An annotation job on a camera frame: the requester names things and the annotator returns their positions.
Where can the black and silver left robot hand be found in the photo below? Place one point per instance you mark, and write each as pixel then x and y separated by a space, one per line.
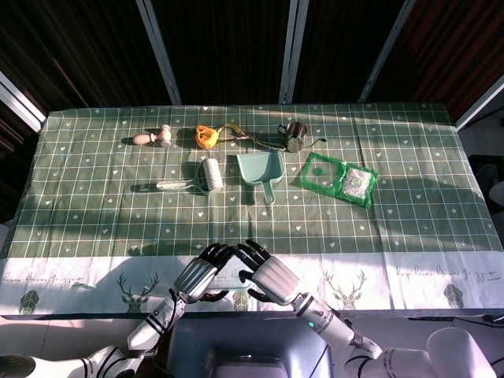
pixel 195 277

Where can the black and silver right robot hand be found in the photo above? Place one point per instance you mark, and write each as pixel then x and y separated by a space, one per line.
pixel 273 275

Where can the clear blue plastic container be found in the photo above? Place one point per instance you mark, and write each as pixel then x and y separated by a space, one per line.
pixel 230 275

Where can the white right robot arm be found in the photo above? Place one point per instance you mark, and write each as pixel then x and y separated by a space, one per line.
pixel 346 338

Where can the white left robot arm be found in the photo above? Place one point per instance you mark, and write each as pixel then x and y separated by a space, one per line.
pixel 130 346

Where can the grey robot torso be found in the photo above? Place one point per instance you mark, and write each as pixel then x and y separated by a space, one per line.
pixel 248 350

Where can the green checked tablecloth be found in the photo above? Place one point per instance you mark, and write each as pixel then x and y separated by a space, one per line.
pixel 252 197

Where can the white lint roller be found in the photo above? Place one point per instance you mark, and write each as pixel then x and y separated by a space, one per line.
pixel 208 176

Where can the light blue dustpan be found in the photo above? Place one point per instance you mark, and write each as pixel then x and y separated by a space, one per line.
pixel 260 167

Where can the green zip bag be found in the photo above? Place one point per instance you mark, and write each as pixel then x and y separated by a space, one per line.
pixel 338 179

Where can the orange tape measure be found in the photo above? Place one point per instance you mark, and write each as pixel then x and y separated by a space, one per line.
pixel 205 136

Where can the steel gooseneck kettle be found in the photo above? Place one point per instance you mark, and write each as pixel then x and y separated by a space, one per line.
pixel 295 136

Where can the aluminium frame bar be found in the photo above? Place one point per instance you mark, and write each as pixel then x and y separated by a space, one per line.
pixel 480 102
pixel 159 51
pixel 386 51
pixel 292 51
pixel 21 102

